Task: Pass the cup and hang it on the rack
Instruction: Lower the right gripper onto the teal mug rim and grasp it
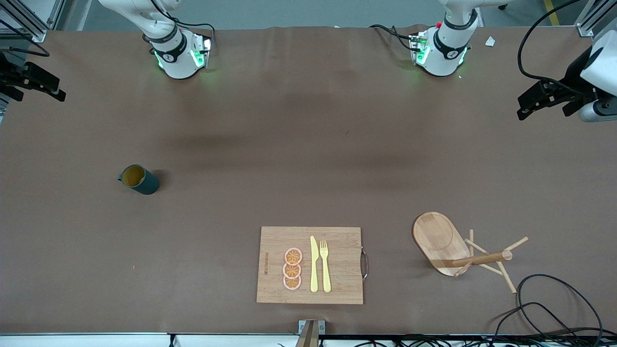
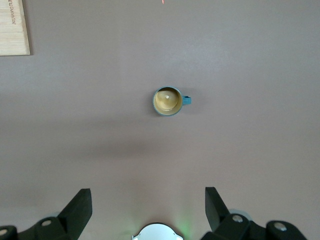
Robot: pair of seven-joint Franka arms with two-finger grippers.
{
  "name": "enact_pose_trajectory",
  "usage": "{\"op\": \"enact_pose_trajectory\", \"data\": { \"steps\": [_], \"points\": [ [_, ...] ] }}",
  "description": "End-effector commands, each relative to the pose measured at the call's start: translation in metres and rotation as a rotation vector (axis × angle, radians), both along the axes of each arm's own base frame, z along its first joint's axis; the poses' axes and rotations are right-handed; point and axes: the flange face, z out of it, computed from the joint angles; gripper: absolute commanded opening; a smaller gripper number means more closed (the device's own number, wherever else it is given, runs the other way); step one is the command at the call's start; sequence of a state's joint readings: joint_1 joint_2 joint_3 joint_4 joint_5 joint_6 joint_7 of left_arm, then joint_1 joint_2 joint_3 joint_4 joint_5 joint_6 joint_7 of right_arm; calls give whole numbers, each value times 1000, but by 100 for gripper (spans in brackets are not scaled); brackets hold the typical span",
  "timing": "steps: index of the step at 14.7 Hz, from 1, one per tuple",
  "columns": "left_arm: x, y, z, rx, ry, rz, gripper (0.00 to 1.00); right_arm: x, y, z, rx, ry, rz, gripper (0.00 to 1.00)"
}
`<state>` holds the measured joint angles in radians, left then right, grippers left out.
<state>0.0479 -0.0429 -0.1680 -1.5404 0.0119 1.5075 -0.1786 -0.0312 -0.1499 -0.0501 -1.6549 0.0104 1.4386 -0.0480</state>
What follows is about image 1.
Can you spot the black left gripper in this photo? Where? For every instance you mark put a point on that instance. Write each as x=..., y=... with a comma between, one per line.
x=572, y=76

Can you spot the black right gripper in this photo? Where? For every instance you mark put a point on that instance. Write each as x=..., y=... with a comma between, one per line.
x=10, y=73

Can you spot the dark green cup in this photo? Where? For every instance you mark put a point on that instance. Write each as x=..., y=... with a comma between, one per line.
x=147, y=183

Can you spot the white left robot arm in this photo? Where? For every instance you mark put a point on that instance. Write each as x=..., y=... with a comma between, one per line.
x=443, y=58

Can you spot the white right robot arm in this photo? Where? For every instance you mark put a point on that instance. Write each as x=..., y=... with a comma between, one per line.
x=176, y=62

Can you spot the wooden cup rack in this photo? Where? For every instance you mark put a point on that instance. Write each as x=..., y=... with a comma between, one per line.
x=436, y=236

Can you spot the small white paper scrap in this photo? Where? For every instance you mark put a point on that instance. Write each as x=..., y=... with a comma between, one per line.
x=490, y=41

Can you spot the wooden cutting board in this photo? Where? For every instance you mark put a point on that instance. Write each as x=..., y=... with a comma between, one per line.
x=342, y=265

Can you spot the yellow plastic fork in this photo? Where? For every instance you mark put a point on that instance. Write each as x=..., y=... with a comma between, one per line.
x=326, y=274

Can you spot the yellow plastic knife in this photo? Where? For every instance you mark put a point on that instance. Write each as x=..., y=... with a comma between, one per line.
x=314, y=270

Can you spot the orange slice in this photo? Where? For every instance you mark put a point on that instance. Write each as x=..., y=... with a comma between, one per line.
x=293, y=256
x=291, y=271
x=292, y=283

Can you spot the aluminium frame profile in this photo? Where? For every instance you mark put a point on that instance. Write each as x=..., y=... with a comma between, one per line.
x=33, y=33
x=584, y=30

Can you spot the metal table edge bracket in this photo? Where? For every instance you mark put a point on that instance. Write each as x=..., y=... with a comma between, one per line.
x=311, y=332

